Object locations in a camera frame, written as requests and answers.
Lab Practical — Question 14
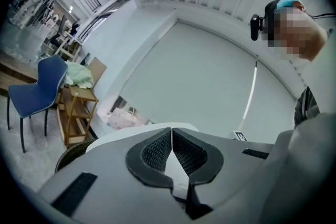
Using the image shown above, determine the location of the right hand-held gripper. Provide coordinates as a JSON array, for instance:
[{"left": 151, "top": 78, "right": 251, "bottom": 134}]
[{"left": 227, "top": 130, "right": 249, "bottom": 142}]

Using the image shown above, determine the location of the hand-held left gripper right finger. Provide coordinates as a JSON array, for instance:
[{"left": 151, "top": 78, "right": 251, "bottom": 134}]
[{"left": 172, "top": 127, "right": 275, "bottom": 224}]

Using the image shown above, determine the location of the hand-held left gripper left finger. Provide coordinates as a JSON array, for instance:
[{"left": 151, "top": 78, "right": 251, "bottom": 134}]
[{"left": 38, "top": 127, "right": 200, "bottom": 224}]

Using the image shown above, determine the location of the dark brown wicker chair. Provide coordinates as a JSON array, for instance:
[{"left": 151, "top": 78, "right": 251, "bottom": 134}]
[{"left": 54, "top": 141, "right": 96, "bottom": 174}]

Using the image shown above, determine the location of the blue plastic chair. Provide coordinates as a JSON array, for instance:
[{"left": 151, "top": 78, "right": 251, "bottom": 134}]
[{"left": 7, "top": 54, "right": 69, "bottom": 153}]

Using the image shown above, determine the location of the pink and white bag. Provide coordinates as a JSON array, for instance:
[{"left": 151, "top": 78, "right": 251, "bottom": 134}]
[{"left": 107, "top": 105, "right": 155, "bottom": 130}]

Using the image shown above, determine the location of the wooden shelf rack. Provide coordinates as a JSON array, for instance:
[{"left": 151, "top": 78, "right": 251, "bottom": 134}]
[{"left": 56, "top": 85, "right": 99, "bottom": 147}]

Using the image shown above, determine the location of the grey roller blind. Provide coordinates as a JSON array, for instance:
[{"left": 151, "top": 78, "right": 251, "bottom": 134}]
[{"left": 119, "top": 20, "right": 308, "bottom": 145}]

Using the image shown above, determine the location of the person's dark grey shirt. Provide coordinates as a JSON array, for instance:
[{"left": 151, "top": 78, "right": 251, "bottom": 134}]
[{"left": 293, "top": 86, "right": 321, "bottom": 128}]

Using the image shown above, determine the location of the light green cloth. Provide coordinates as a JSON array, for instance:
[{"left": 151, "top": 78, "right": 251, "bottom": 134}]
[{"left": 64, "top": 61, "right": 95, "bottom": 89}]

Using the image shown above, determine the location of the brown cardboard sheet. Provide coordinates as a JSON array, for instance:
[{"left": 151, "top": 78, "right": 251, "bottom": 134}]
[{"left": 86, "top": 57, "right": 108, "bottom": 86}]

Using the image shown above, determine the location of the person's head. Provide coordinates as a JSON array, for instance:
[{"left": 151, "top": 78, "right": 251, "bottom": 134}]
[{"left": 264, "top": 0, "right": 329, "bottom": 62}]

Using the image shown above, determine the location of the wooden step platform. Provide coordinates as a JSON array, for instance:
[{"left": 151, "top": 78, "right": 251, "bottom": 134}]
[{"left": 0, "top": 52, "right": 40, "bottom": 95}]

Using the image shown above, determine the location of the white blind pull cord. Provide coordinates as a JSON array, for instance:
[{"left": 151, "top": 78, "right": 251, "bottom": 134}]
[{"left": 240, "top": 59, "right": 260, "bottom": 130}]

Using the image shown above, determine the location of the black head-mounted camera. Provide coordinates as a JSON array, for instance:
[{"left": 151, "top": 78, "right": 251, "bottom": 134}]
[{"left": 249, "top": 14, "right": 265, "bottom": 42}]

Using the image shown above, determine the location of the black head strap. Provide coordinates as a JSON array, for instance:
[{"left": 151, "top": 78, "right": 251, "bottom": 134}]
[{"left": 264, "top": 0, "right": 282, "bottom": 19}]

